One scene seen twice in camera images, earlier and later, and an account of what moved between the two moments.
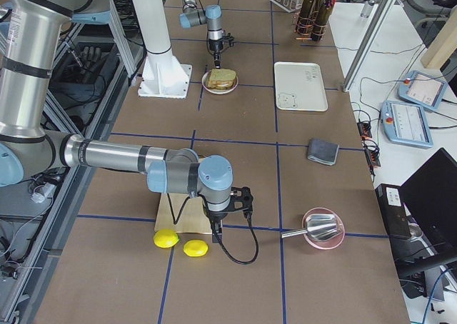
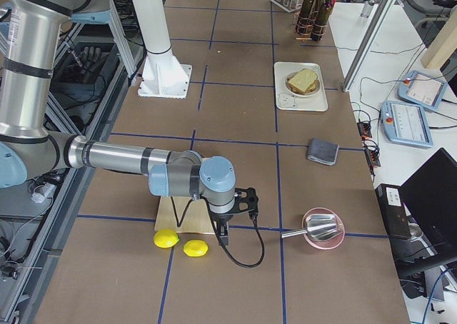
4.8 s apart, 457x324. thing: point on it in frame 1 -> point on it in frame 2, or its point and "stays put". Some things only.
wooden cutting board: x=194 y=218 stays put
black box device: x=390 y=203 stays put
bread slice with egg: x=220 y=84 -> x=310 y=88
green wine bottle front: x=323 y=13 stays put
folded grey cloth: x=323 y=151 stays put
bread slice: x=222 y=74 -> x=302 y=81
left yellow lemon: x=166 y=238 stays put
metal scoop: x=319 y=227 stays put
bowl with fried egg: x=218 y=91 -> x=316 y=90
